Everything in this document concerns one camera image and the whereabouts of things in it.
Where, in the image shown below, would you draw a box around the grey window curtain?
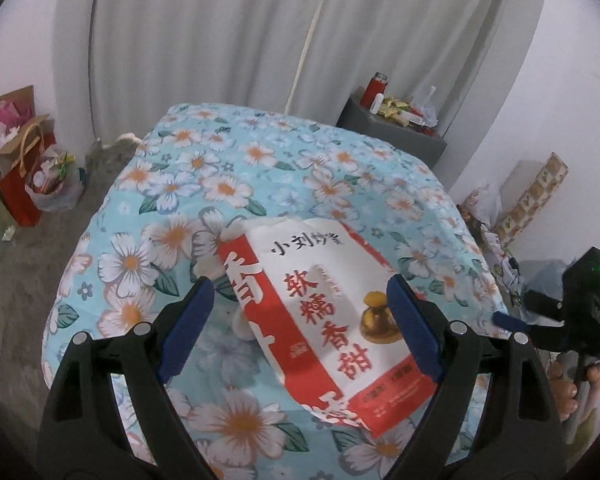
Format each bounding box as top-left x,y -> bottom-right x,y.
53,0 -> 543,151

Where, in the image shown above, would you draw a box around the person right hand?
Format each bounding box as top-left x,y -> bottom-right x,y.
547,361 -> 600,422

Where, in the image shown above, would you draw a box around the snacks on cabinet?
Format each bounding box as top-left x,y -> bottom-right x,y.
370,86 -> 438,136

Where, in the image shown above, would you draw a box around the gift bags pile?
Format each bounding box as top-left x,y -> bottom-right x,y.
0,86 -> 86,242

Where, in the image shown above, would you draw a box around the white red chestnut bag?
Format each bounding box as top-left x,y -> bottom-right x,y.
218,218 -> 436,436

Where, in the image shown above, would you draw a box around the grey bedside cabinet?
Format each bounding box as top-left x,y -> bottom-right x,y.
336,87 -> 446,169

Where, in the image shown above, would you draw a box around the red can on cabinet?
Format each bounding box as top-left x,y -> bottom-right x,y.
360,72 -> 388,110

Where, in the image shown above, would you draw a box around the floral blue bed cover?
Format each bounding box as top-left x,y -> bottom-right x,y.
41,104 -> 503,479

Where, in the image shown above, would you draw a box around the clutter pile by wall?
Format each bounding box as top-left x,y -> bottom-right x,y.
458,184 -> 568,315

